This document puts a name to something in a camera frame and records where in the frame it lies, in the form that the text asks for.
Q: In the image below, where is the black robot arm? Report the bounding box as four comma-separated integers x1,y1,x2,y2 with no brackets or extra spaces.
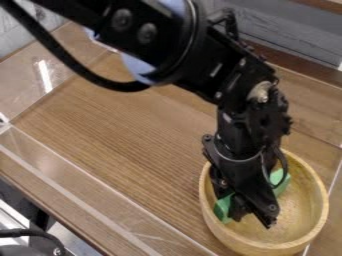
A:
0,0,291,227

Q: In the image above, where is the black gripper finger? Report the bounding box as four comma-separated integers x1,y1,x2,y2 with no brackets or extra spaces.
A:
208,167,280,218

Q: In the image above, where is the black metal bracket with screw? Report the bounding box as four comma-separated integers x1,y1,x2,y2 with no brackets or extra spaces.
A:
29,236,66,256

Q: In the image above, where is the brown wooden bowl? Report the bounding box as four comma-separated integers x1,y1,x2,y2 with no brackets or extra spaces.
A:
199,150,328,256

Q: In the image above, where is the black cable bottom left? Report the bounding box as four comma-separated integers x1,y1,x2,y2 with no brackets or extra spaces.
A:
0,228,64,256

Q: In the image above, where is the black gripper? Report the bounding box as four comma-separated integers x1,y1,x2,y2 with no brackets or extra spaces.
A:
177,8,295,198

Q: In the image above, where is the green rectangular block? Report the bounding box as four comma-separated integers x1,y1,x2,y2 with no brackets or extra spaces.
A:
212,169,291,228

